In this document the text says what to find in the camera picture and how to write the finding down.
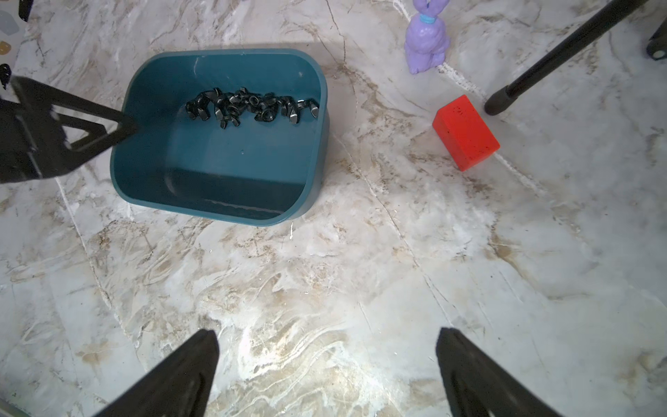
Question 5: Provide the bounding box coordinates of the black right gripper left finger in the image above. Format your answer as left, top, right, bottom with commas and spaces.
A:
98, 329, 220, 416

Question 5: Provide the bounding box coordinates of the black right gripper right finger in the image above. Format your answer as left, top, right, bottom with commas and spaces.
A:
435, 328, 558, 416

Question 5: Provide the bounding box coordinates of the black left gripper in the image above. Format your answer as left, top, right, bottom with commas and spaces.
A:
1, 76, 137, 183

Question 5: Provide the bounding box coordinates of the teal plastic storage box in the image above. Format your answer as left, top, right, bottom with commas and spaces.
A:
109, 49, 329, 226

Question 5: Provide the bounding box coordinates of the pile of black wing nuts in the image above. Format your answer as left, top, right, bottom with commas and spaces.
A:
184, 87, 321, 130

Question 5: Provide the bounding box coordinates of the red block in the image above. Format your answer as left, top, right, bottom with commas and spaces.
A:
433, 95, 500, 172

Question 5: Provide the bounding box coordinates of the purple rabbit figurine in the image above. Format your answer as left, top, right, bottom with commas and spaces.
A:
404, 0, 451, 75

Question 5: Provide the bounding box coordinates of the black music stand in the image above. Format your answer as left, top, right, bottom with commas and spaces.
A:
481, 1, 666, 116

